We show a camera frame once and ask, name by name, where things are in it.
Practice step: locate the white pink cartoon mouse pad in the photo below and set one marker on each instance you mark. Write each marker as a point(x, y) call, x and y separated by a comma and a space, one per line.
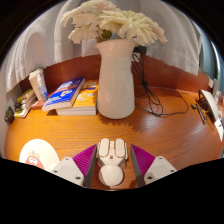
point(38, 150)

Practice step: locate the white flat device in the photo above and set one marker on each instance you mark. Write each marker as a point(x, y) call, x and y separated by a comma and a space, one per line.
point(209, 101)

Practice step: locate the red-brown flat book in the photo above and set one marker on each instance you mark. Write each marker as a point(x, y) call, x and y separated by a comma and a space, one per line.
point(37, 105)

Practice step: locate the white curtain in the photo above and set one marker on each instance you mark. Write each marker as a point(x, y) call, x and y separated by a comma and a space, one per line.
point(40, 43)

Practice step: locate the dark green mug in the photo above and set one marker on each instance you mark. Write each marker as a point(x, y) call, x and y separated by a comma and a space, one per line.
point(9, 116)

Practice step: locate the white computer mouse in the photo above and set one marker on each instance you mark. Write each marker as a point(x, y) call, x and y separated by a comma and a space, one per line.
point(111, 173)

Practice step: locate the white ceramic vase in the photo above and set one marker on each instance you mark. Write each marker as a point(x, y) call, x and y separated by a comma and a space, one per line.
point(116, 83)

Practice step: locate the beige lidded tumbler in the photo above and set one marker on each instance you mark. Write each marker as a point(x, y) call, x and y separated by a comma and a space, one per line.
point(34, 81)

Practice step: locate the orange cover book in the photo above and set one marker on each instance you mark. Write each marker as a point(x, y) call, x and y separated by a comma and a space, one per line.
point(85, 98)

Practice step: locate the yellow cover book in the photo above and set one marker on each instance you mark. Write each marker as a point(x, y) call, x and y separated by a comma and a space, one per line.
point(26, 95)

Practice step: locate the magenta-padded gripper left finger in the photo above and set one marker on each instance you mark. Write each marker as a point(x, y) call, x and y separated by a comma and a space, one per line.
point(66, 168)

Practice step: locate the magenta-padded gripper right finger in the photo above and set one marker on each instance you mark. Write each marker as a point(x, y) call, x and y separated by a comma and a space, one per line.
point(158, 168)

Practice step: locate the white paper card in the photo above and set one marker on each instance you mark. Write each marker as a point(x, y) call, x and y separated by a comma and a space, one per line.
point(220, 128)

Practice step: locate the white flower bouquet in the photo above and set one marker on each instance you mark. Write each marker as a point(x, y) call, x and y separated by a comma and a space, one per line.
point(126, 23)

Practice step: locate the black spine book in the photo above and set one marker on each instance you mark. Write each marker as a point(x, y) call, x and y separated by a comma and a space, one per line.
point(22, 107)
point(24, 102)

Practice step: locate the clear spray bottle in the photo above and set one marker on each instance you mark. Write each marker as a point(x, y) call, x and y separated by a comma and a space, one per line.
point(43, 90)

